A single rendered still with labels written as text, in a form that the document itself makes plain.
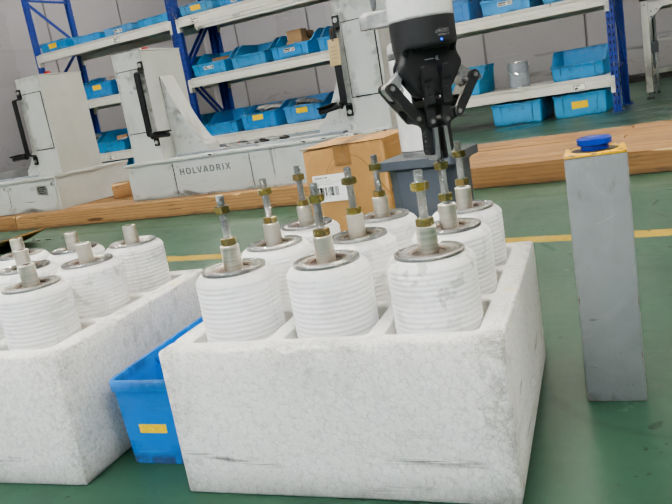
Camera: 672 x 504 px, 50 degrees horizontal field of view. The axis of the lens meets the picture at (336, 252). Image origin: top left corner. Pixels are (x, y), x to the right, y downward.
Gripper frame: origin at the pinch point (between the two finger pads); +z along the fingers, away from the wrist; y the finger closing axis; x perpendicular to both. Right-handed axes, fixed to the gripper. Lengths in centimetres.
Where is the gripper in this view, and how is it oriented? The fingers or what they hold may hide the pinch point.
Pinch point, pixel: (437, 142)
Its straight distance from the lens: 86.5
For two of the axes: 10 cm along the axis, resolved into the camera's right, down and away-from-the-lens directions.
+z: 1.7, 9.6, 2.1
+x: -4.0, -1.3, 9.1
